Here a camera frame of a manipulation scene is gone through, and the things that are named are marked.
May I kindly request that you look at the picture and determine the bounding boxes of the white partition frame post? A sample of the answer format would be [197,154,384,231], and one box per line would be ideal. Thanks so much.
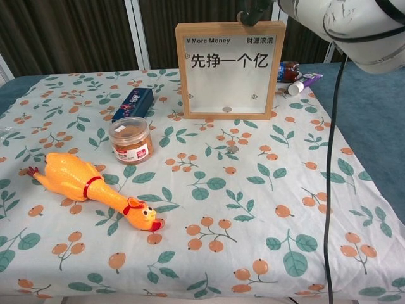
[325,37,344,63]
[0,52,15,80]
[124,0,152,70]

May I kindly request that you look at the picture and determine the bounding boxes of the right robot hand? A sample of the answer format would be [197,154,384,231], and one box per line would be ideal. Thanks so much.
[236,0,273,28]

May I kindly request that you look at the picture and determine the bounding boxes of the small cola bottle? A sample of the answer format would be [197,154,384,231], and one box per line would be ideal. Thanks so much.
[277,61,300,84]

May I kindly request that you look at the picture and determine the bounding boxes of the clear jar brown contents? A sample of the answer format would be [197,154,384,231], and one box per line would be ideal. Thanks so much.
[108,116,154,166]

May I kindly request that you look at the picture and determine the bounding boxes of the wooden frame money box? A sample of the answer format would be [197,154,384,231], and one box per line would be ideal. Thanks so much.
[175,21,287,121]

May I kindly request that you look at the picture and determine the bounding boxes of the purple toothpaste tube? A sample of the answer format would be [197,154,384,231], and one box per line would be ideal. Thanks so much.
[287,73,324,96]

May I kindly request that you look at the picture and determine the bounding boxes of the yellow rubber chicken toy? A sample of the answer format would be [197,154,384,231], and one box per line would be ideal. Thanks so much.
[27,152,166,232]

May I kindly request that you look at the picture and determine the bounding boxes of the dark blue patterned box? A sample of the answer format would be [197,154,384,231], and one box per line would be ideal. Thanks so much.
[111,87,155,124]

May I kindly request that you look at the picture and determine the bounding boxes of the black cable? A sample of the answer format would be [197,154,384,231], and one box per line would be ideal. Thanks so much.
[323,52,349,304]

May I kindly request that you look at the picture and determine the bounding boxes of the floral leaf print tablecloth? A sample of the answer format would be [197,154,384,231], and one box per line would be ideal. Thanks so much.
[0,68,405,300]

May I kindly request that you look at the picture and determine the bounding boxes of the dark slatted partition panel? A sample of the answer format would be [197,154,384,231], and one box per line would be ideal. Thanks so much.
[139,0,330,70]
[0,0,140,79]

